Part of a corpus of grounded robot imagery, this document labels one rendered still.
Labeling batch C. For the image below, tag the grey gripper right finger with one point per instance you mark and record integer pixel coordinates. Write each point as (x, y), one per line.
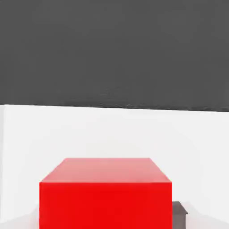
(178, 218)

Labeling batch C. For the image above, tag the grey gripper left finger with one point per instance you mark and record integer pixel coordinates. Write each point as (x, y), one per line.
(28, 222)

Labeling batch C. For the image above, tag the small red cube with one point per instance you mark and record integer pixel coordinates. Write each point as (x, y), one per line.
(105, 204)

